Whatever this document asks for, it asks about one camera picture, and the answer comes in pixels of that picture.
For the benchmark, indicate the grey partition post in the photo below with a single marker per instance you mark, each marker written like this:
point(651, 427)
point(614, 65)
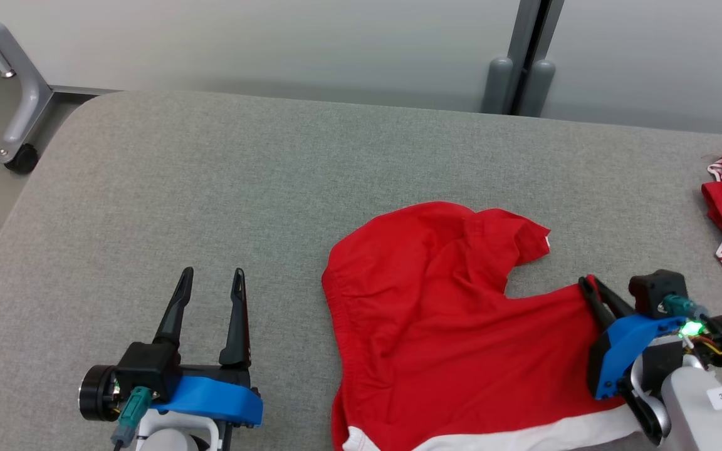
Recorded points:
point(533, 37)

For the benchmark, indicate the grey partition foot cap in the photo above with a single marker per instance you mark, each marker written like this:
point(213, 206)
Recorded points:
point(499, 88)
point(538, 91)

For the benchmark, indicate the red shorts white hem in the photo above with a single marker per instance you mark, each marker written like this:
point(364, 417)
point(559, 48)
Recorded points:
point(436, 326)

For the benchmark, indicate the grey metal stand leg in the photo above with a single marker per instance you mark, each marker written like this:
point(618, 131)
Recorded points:
point(26, 106)

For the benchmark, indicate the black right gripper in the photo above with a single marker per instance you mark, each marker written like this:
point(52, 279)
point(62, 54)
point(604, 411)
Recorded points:
point(665, 363)

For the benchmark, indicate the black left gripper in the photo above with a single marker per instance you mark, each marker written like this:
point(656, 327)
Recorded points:
point(210, 373)

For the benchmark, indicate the left wrist camera blue mount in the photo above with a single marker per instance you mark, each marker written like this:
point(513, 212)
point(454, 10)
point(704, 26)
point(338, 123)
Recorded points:
point(210, 401)

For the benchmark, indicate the black caster wheel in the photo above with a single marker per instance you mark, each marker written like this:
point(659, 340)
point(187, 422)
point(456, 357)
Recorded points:
point(21, 160)

